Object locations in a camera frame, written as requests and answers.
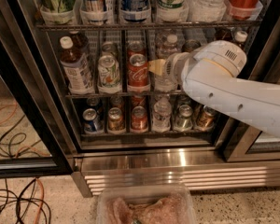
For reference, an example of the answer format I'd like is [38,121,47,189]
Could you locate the rear red cola can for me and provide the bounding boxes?
[127,41,146,57]

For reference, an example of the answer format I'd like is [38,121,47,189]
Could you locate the rear gold can bottom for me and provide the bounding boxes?
[110,96,125,110]

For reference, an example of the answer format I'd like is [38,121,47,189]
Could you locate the red cola can middle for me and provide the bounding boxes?
[127,54,150,92]

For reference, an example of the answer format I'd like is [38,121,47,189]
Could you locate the front left tea bottle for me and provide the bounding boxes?
[60,36,92,94]

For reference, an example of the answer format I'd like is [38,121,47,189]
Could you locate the tea bottle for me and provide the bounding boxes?
[214,28,233,42]
[60,36,92,94]
[233,31,248,49]
[69,31,90,57]

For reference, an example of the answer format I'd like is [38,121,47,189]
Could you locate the orange cable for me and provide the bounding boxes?
[0,100,50,224]

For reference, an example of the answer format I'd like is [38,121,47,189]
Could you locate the rear left tea bottle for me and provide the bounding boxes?
[69,31,90,57]

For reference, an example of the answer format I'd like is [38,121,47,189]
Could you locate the front right tea bottle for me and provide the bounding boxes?
[233,31,248,49]

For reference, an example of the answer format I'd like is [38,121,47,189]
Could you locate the clear rear water bottle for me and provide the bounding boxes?
[155,29,170,56]

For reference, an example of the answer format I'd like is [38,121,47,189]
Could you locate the water bottle bottom shelf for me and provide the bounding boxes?
[152,97,172,133]

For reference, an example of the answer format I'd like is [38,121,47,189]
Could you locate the white green can top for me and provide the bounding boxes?
[156,0,188,22]

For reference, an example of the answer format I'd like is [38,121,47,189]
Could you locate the rear blue can bottom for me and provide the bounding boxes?
[87,97,104,117]

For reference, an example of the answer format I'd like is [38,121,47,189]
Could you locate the glass fridge door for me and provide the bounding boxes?
[224,122,280,162]
[0,27,72,178]

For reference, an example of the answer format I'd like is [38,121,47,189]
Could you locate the rear orange can bottom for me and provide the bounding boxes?
[193,103,203,116]

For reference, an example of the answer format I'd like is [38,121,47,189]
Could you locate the clear front water bottle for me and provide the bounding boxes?
[155,34,178,91]

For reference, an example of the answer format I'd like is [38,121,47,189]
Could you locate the rear orange soda can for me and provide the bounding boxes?
[182,39,201,52]

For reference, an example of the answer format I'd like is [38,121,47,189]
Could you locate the stainless steel fridge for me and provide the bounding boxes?
[0,0,280,197]

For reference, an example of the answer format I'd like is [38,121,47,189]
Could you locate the water bottle top shelf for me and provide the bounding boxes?
[189,0,226,22]

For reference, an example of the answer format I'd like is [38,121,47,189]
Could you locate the rear right tea bottle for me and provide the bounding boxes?
[214,28,233,42]

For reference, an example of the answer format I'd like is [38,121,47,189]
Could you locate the white green soda can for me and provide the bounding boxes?
[98,55,121,94]

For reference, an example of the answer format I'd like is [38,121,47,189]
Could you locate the rear silver can bottom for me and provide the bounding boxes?
[176,94,190,107]

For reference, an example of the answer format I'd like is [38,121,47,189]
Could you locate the blue can shelf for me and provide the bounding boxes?
[83,108,104,134]
[120,0,149,22]

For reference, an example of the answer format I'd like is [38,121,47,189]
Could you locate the red can bottom shelf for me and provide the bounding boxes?
[131,106,147,133]

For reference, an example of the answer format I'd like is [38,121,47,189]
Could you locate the glass fridge door left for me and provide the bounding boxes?
[0,27,72,178]

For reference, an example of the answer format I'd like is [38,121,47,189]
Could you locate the black cables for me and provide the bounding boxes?
[0,114,52,224]

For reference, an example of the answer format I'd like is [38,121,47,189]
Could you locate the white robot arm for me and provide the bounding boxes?
[148,40,280,138]

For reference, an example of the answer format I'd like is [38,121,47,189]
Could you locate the silver green can bottom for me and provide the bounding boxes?
[174,105,193,132]

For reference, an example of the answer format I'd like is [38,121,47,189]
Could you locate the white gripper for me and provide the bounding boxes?
[148,52,189,84]

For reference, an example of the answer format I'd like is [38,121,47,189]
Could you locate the rear white green can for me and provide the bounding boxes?
[101,41,118,58]

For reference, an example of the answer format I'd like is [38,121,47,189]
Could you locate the clear water bottle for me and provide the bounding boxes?
[155,29,170,56]
[155,34,178,91]

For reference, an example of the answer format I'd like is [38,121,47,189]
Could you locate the orange can bottom right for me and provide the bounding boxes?
[194,105,217,132]

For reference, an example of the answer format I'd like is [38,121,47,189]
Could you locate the rear red can bottom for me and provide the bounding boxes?
[131,95,146,108]

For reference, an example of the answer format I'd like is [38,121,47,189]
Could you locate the blue can bottom shelf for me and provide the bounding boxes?
[83,108,104,134]

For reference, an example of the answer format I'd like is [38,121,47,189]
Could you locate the blue can top shelf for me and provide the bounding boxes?
[120,0,149,22]

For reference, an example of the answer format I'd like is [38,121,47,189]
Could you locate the green can top shelf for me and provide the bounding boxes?
[40,0,76,24]

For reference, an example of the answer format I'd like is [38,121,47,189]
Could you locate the glass fridge door right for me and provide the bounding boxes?
[224,122,280,162]

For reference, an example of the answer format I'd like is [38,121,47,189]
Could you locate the clear plastic container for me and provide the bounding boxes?
[96,184,198,224]

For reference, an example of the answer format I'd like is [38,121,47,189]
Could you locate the water bottle shelf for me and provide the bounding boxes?
[189,0,226,22]
[152,97,172,133]

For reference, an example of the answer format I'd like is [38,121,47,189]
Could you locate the gold can bottom shelf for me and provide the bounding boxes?
[108,107,125,132]

